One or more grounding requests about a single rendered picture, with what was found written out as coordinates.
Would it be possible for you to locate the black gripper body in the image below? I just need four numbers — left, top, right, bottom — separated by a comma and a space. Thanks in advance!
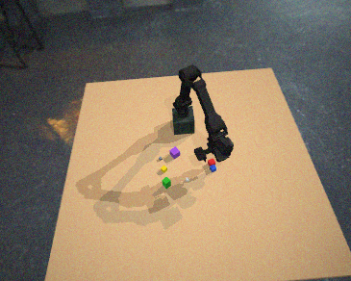
194, 137, 234, 161

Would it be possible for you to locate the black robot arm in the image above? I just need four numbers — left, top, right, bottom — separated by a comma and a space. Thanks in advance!
173, 64, 234, 162

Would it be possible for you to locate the purple cube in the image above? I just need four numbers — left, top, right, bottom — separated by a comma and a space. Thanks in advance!
169, 146, 180, 159

